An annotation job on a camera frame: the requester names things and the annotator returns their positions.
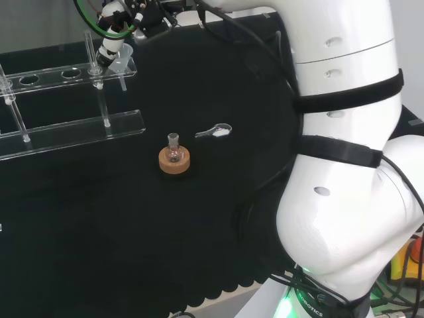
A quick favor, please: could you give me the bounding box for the clear acrylic funnel stand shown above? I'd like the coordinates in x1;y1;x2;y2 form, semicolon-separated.
0;30;146;162

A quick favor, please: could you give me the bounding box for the translucent plastic funnel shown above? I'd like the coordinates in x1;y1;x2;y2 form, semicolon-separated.
108;44;134;92

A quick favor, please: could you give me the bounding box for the black cable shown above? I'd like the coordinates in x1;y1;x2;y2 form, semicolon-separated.
197;0;301;100

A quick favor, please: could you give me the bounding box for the glass round-bottom flask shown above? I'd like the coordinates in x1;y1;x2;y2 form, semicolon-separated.
165;132;184;164

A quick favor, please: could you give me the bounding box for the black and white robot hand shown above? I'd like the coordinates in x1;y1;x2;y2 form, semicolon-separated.
95;0;175;69

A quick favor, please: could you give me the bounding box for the cork ring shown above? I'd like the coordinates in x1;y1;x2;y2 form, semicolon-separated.
158;145;192;174

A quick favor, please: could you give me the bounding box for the black cloth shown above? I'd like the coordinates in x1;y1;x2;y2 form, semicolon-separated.
0;12;424;318

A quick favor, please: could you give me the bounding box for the green cable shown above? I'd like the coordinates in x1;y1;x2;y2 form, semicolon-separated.
73;0;138;38

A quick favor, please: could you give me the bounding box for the yellow stop button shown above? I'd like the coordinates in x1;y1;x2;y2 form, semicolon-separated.
390;231;424;282

